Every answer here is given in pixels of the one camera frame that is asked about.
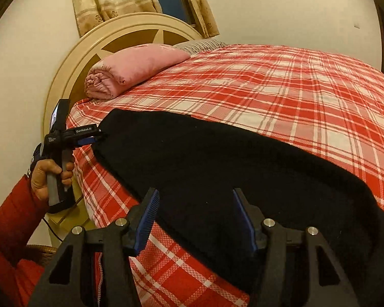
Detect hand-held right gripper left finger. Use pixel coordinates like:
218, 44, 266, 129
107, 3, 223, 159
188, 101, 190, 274
27, 187, 162, 307

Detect grey striped pillow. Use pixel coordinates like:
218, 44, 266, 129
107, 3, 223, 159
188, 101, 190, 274
174, 38, 228, 55

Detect red plaid bed sheet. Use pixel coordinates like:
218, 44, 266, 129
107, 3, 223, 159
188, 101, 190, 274
66, 43, 384, 307

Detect cream wooden headboard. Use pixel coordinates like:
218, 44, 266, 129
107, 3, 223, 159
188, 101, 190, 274
43, 12, 205, 135

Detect person's left forearm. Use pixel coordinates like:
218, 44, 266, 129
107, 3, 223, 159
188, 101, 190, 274
0, 175, 49, 282

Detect pink folded blanket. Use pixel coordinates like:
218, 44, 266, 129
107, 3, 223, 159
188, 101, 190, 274
85, 43, 191, 100

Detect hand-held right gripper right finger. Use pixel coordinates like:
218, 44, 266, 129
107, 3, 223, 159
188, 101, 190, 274
232, 188, 360, 307

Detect person's left hand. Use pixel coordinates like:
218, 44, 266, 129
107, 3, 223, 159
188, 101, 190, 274
30, 159, 75, 203

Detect black pants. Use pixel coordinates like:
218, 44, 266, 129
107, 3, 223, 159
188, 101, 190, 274
91, 108, 384, 307

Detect cream bedside cabinet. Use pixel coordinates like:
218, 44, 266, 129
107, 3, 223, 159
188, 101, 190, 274
48, 195, 93, 242

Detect black cable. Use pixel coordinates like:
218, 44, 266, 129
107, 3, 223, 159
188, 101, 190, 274
42, 216, 66, 242

